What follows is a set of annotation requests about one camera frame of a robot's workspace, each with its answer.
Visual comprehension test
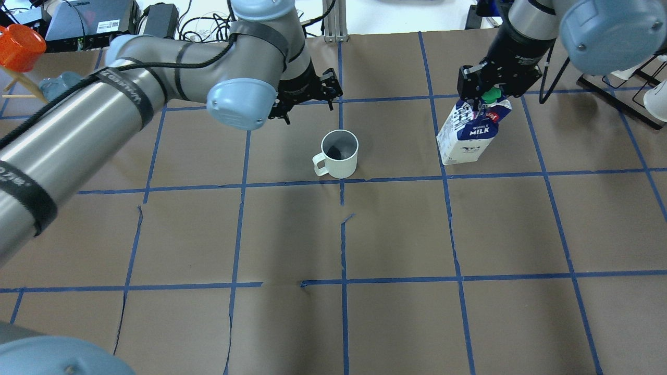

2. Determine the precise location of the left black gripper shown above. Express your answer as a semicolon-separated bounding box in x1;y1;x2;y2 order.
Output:
269;67;343;125

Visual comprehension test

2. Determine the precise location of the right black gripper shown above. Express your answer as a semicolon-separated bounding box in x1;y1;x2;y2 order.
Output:
457;23;553;101

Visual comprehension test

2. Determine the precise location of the white ceramic mug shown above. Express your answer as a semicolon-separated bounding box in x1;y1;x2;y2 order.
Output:
312;130;359;180

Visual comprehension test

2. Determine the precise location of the blue white milk carton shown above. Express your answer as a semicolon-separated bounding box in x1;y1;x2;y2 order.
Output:
436;87;512;166

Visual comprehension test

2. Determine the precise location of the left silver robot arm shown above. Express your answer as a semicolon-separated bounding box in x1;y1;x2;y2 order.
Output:
2;1;342;264

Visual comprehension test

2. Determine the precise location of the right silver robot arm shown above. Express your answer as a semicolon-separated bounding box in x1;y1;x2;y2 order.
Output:
457;1;665;101

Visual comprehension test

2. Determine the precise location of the white cup on rack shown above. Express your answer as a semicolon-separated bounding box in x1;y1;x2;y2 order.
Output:
643;79;667;122

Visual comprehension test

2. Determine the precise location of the blue grey cup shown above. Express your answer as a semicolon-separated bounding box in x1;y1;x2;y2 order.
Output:
38;71;83;102

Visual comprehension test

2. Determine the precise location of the orange plastic cup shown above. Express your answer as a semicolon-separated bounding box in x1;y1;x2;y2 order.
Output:
1;24;47;73

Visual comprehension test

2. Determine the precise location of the black power adapter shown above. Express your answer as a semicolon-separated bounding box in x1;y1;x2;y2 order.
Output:
140;3;179;40

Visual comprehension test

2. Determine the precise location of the black electronics box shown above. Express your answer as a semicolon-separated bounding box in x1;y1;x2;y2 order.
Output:
45;1;140;53

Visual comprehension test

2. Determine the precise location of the aluminium profile post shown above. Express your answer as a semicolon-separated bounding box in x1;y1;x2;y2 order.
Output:
322;0;349;43

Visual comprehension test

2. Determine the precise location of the black wire rack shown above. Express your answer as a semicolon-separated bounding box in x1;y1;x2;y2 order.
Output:
577;55;665;130

